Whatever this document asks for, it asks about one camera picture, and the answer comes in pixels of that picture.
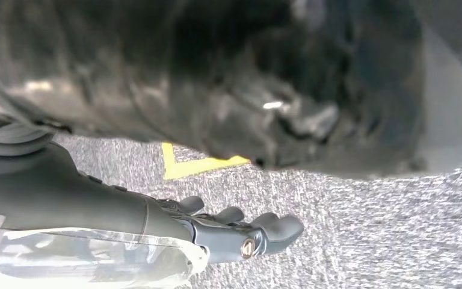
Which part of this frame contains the yellow floor tape square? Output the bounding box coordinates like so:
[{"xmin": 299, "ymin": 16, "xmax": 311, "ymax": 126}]
[{"xmin": 161, "ymin": 142, "xmax": 251, "ymax": 181}]

